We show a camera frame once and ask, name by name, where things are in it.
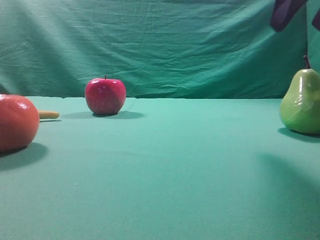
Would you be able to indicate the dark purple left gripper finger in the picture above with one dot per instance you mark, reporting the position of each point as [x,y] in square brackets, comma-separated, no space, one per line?
[283,12]

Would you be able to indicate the orange tangerine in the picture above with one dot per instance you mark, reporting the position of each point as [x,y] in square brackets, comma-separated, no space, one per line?
[19,122]

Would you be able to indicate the yellow banana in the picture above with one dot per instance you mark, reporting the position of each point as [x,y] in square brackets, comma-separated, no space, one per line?
[48,114]

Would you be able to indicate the green backdrop cloth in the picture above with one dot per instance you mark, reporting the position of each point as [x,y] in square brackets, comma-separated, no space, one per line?
[194,49]

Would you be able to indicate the green tablecloth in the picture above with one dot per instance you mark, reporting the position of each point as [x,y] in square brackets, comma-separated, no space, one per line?
[163,169]

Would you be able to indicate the red apple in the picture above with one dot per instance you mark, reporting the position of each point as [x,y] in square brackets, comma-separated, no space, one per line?
[105,96]

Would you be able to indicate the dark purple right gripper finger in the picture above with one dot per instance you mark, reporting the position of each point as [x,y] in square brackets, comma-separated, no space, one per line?
[316,20]

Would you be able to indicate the green pear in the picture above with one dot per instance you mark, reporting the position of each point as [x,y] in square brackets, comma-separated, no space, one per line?
[299,109]

